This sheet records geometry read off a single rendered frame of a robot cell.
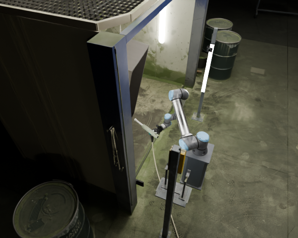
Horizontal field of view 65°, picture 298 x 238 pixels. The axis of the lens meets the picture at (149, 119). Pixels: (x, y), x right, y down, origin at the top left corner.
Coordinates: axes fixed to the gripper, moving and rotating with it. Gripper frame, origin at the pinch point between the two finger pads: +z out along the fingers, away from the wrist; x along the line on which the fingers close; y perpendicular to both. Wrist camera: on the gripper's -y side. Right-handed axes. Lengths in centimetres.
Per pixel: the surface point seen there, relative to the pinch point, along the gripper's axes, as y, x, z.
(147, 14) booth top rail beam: -174, -29, 29
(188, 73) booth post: 18, 81, -178
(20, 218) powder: -33, -16, 174
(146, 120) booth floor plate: 48, 63, -48
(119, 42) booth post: -173, -49, 71
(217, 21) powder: -35, 121, -318
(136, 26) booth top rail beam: -174, -39, 48
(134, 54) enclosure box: -112, 25, 2
